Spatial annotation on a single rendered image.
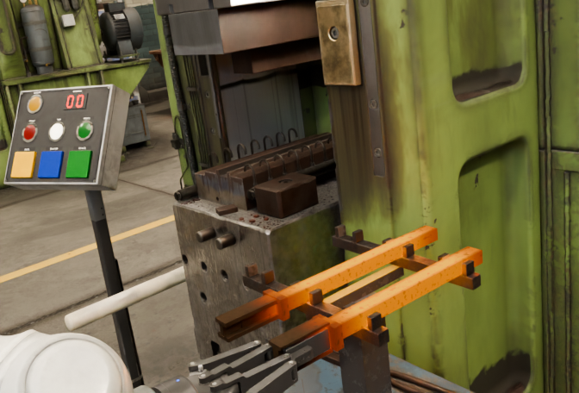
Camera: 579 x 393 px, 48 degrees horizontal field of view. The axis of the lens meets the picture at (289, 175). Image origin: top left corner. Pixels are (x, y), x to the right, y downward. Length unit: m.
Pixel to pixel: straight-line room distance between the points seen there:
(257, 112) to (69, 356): 1.34
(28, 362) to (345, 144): 0.97
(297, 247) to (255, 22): 0.50
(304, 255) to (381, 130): 0.33
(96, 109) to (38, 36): 4.47
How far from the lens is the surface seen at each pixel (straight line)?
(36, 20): 6.30
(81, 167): 1.82
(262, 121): 1.82
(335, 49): 1.33
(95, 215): 2.01
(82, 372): 0.54
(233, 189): 1.51
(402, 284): 0.98
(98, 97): 1.86
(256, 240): 1.39
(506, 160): 1.61
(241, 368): 0.84
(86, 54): 6.49
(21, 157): 1.98
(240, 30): 1.45
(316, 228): 1.44
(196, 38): 1.49
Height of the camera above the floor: 1.38
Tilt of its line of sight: 16 degrees down
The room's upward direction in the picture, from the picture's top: 7 degrees counter-clockwise
